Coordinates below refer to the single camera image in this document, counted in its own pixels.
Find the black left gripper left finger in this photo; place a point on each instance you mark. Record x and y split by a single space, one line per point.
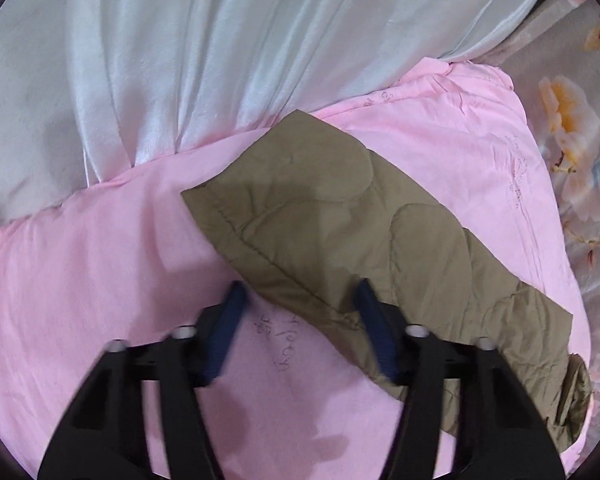
102 433

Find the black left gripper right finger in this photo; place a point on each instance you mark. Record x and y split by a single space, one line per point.
500 433

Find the olive quilted puffer jacket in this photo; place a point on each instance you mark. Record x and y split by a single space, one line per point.
307 212

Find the pink quilt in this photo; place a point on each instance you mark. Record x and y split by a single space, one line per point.
125 259

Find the white satin curtain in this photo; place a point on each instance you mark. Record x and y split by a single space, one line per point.
92 88

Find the grey floral bed sheet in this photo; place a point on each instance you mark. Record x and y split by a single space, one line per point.
553 58

